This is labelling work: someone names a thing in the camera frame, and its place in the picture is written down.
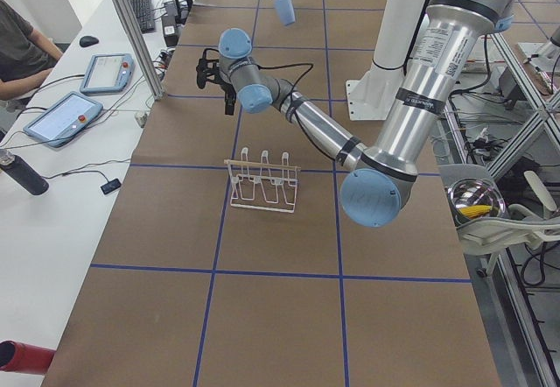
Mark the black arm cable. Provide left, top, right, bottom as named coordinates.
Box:
left=205, top=46, right=316, bottom=112

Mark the steel bowl with corn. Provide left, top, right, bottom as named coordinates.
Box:
left=447, top=179, right=507, bottom=226

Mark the red cylinder tube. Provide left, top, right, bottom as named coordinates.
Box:
left=1, top=341, right=55, bottom=375

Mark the black keyboard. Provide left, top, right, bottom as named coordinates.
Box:
left=129, top=0, right=156, bottom=33

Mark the far teach pendant tablet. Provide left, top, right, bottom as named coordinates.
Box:
left=80, top=53, right=135, bottom=95

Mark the small black device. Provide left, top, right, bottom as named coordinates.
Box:
left=101, top=179, right=122, bottom=195

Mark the white wire cup rack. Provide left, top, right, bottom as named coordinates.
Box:
left=224, top=147, right=301, bottom=214

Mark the white office chair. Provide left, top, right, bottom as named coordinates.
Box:
left=439, top=164, right=559, bottom=258

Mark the teach pendant tablet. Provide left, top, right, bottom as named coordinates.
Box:
left=80, top=53, right=135, bottom=95
left=24, top=91, right=102, bottom=148

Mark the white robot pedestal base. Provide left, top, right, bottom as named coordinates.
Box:
left=346, top=0, right=428, bottom=121

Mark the black water bottle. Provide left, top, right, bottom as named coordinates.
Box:
left=1, top=149, right=49, bottom=195

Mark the light blue plastic cup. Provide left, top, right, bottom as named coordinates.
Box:
left=274, top=0, right=296, bottom=26

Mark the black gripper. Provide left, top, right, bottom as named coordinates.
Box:
left=218, top=72, right=236, bottom=116

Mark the near teach pendant tablet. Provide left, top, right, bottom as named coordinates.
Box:
left=24, top=91, right=102, bottom=148

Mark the aluminium frame post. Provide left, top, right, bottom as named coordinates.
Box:
left=112, top=0, right=164, bottom=101

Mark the black computer mouse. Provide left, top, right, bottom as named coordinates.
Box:
left=79, top=35, right=99, bottom=48

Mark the seated person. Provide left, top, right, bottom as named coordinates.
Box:
left=1, top=0, right=63, bottom=101

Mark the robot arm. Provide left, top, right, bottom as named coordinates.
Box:
left=212, top=0, right=514, bottom=227

